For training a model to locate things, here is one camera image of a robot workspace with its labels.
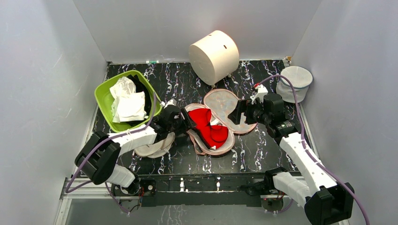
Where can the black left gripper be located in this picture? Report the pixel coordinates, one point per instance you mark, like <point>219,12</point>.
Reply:
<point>183,114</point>

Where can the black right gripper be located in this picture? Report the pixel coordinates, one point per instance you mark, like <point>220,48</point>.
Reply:
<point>245,111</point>

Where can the floral mesh laundry bag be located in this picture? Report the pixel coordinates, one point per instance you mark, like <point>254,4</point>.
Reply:
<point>221,103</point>

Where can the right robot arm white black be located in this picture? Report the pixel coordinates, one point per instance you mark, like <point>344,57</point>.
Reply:
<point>325,200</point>

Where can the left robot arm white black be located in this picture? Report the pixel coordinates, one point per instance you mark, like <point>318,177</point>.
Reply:
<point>98,158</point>

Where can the red bra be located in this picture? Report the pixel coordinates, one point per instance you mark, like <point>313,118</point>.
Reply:
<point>213,136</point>

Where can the beige round mesh laundry bag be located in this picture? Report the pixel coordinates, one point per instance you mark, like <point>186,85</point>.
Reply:
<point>157,149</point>

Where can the white cylindrical mesh bag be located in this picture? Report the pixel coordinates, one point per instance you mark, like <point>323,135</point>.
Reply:
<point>300,78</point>

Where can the black cloth in basin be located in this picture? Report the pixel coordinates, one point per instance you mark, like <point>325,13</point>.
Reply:
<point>140,87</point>

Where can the white cloth in basin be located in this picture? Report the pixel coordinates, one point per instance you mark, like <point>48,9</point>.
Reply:
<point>128,105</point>

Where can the cream cylindrical drum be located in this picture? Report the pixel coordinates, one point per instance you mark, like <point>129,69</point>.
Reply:
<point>214,57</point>

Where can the green plastic basin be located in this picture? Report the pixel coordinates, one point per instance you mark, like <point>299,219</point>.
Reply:
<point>105,100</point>

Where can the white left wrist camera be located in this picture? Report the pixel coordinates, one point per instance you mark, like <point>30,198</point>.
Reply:
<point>169,103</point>

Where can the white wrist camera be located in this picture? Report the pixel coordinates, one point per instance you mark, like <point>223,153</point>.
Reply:
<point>260,92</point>
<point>169,103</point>

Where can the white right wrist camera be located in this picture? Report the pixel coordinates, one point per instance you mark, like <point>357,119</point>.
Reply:
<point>260,92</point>

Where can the aluminium base frame rail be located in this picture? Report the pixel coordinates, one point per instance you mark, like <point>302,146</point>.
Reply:
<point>190,189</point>

